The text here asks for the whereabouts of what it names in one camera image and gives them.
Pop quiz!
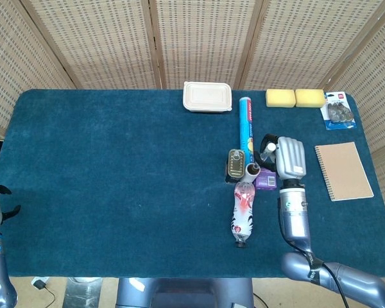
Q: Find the clear white-capped test tube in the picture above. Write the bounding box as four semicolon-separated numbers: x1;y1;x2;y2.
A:
258;142;277;164

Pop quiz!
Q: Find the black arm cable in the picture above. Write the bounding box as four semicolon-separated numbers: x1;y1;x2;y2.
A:
277;197;349;308

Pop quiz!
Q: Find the woven bamboo folding screen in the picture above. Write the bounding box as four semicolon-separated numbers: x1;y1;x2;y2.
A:
0;0;385;251

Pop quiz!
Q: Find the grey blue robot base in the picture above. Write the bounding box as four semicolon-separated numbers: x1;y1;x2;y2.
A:
115;277;256;308

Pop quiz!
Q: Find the white red plastic bottle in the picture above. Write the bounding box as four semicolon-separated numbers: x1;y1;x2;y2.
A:
230;181;256;250

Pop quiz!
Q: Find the beige lidded food container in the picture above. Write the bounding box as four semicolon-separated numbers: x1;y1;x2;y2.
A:
182;81;234;114

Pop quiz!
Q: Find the blue carpet table mat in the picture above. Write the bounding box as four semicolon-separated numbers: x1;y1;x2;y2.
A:
0;89;385;278

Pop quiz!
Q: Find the brown spiral notebook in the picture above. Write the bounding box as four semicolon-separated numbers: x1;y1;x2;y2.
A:
314;142;375;202

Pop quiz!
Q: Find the purple small box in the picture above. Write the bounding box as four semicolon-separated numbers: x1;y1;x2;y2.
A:
255;169;279;191

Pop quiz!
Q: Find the black gold luncheon meat can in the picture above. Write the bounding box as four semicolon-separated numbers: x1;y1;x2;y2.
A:
224;148;247;186

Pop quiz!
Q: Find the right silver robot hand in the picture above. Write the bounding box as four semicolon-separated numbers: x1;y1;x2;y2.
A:
259;133;308;189

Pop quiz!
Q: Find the grey metal table leg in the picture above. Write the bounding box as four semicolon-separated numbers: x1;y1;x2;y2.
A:
64;277;103;308

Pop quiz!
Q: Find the yellow sponge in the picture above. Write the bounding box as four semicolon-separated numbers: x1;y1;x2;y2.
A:
295;89;327;108
265;89;296;108

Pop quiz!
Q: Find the white cardboard tube holder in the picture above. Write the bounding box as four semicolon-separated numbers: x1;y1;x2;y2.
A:
244;162;261;184

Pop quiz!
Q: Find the blue blister pack of clips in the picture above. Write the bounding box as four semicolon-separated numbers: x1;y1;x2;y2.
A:
319;91;357;130

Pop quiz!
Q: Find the blue cling wrap roll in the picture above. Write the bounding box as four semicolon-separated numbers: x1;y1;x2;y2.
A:
238;97;256;163

